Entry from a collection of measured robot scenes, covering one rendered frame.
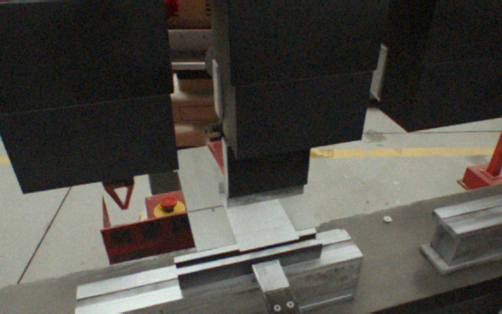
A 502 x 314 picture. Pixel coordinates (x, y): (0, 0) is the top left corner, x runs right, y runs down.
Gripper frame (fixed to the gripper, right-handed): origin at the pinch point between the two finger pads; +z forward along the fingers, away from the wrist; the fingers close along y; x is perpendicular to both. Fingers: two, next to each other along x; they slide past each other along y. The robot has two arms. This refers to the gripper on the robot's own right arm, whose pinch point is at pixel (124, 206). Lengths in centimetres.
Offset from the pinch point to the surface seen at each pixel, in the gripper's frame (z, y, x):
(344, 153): 51, -127, 133
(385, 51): -34, 48, 34
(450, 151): 56, -107, 200
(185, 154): -15.7, 18.2, 13.2
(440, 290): 5, 47, 47
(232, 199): -18, 46, 15
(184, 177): -14.0, 25.0, 11.7
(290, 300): -7, 53, 19
